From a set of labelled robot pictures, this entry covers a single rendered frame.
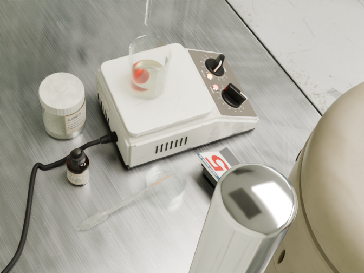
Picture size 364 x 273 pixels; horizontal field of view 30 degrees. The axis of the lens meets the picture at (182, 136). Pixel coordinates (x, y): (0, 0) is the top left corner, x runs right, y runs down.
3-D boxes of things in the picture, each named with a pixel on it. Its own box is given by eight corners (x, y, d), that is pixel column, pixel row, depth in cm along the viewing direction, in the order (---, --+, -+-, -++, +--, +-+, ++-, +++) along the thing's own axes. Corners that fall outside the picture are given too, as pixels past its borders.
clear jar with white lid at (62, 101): (33, 128, 94) (28, 96, 87) (58, 98, 97) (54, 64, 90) (70, 148, 93) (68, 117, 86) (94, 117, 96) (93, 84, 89)
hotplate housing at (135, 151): (220, 62, 103) (228, 27, 96) (257, 131, 97) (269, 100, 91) (79, 101, 97) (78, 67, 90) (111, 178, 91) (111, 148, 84)
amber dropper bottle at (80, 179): (70, 164, 92) (68, 138, 86) (92, 169, 92) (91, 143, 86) (64, 184, 90) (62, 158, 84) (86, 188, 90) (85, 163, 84)
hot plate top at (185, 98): (180, 44, 94) (181, 40, 93) (215, 112, 89) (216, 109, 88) (98, 66, 91) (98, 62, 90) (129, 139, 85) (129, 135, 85)
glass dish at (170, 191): (166, 163, 93) (168, 155, 91) (193, 190, 91) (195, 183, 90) (135, 185, 91) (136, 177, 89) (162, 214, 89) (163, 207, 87)
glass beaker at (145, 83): (148, 63, 91) (151, 24, 84) (175, 88, 90) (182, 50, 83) (114, 86, 89) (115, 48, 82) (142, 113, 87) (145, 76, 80)
